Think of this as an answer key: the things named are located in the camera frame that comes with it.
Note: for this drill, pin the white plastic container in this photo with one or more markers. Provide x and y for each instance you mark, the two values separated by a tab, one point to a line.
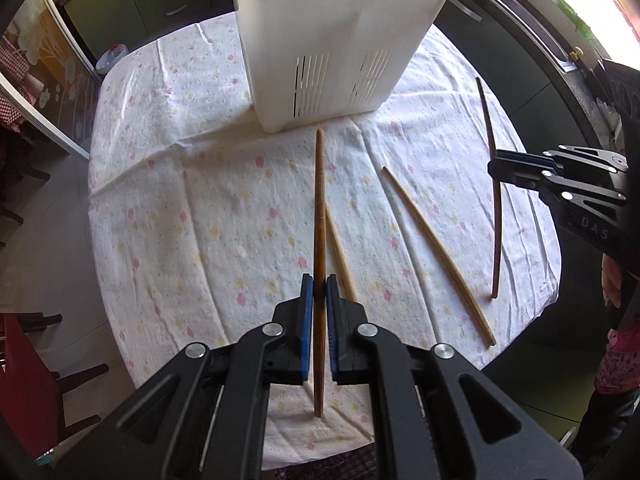
112	60

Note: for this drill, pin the dark wooden chair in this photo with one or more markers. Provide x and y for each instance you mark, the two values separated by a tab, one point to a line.
30	175

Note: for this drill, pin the dark brown wooden chopstick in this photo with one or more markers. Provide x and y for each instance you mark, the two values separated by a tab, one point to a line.
496	240

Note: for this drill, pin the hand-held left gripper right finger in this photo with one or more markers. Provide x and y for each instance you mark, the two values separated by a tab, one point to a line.
334	330

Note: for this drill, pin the black patterned container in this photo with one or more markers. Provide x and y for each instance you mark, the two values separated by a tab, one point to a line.
617	90

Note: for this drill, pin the yellow tap knob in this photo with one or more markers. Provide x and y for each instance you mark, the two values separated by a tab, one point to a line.
576	54

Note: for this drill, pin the light bamboo chopstick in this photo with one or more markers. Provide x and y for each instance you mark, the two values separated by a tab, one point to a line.
435	255
340	255

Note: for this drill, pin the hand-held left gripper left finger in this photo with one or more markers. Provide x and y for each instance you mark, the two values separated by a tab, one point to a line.
306	330

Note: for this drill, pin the pink patterned clothing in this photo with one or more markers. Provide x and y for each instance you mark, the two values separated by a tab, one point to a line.
622	365

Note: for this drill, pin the kitchen window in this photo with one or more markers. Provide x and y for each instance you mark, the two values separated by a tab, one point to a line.
615	10

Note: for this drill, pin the white floral tablecloth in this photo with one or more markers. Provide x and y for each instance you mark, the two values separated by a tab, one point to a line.
200	185

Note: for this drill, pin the person's right hand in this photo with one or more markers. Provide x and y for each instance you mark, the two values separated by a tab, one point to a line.
610	285

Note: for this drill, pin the white plastic utensil holder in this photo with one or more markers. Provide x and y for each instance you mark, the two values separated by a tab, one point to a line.
320	25

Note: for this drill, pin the printed sliding glass door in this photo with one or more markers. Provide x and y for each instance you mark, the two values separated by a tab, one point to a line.
55	75

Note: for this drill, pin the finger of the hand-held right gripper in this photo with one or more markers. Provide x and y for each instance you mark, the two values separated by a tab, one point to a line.
530	179
525	159

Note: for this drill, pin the dark stone countertop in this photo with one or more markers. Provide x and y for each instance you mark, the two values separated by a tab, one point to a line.
575	100

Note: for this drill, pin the red chair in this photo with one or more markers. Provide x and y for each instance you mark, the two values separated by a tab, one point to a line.
25	385

